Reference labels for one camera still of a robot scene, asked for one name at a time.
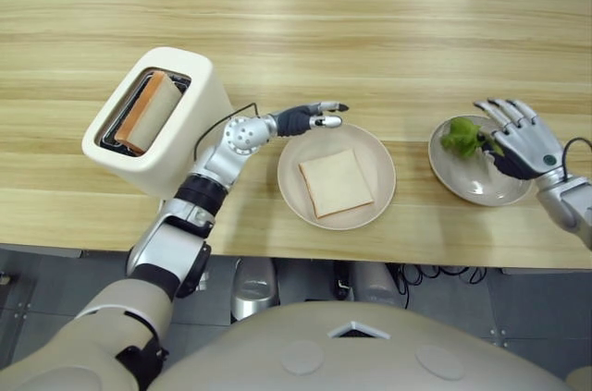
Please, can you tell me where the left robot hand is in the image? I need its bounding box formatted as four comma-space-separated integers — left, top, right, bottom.
276, 101, 351, 139

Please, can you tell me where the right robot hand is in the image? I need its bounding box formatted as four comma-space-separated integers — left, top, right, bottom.
472, 97, 567, 181

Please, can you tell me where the green lettuce leaf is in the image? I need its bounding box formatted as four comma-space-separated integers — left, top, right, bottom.
439, 116, 506, 161

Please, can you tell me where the grey round plate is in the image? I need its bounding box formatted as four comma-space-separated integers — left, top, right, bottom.
427, 115, 535, 207

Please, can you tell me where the bread slice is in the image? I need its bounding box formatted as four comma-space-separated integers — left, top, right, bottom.
114, 70, 184, 156
298, 148, 376, 220

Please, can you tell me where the beige round plate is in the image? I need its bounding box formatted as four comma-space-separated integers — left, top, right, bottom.
277, 123, 398, 231

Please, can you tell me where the cream toaster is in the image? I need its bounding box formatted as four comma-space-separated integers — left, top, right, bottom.
81, 46, 235, 199

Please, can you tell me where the robot body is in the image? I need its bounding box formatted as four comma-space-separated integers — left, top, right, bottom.
154, 300, 574, 391

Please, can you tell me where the black cable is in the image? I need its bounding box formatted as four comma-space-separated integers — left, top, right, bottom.
192, 102, 260, 164
561, 137, 592, 180

